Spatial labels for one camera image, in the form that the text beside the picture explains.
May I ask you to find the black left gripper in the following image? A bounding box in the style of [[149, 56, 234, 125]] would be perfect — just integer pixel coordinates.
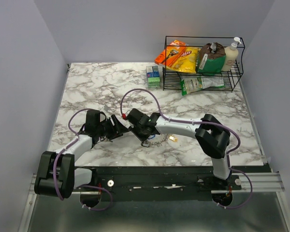
[[96, 114, 128, 140]]

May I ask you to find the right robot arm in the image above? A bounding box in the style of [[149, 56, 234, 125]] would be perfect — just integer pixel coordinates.
[[123, 108, 231, 189]]

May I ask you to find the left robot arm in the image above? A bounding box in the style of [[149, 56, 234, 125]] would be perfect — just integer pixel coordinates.
[[34, 108, 129, 200]]

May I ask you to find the black key tag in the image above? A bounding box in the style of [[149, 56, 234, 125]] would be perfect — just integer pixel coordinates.
[[141, 142, 150, 147]]

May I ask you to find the green sponge pack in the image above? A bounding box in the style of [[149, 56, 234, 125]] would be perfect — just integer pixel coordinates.
[[146, 66, 160, 88]]

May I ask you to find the green white snack bag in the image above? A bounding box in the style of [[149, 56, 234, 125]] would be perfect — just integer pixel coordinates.
[[180, 75, 225, 96]]

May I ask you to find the yellow chips bag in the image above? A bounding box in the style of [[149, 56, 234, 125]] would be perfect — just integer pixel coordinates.
[[170, 47, 200, 73]]

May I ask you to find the orange razor package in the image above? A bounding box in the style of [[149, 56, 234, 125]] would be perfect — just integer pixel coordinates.
[[154, 40, 188, 71]]

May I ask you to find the brown green coffee bag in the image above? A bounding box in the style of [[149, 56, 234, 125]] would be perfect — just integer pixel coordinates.
[[197, 43, 226, 76]]

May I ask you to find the cream lotion pump bottle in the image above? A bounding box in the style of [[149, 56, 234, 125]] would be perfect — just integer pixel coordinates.
[[221, 37, 242, 72]]

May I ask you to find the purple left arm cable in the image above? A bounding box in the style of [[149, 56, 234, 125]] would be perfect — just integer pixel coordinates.
[[53, 109, 113, 211]]

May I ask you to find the black mounting base rail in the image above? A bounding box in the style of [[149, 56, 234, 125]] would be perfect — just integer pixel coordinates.
[[72, 165, 274, 203]]

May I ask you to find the black wire rack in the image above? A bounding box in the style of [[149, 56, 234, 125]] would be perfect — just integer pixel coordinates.
[[158, 36, 245, 95]]

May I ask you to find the aluminium frame rail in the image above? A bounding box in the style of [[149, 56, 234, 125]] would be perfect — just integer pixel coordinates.
[[29, 172, 286, 195]]

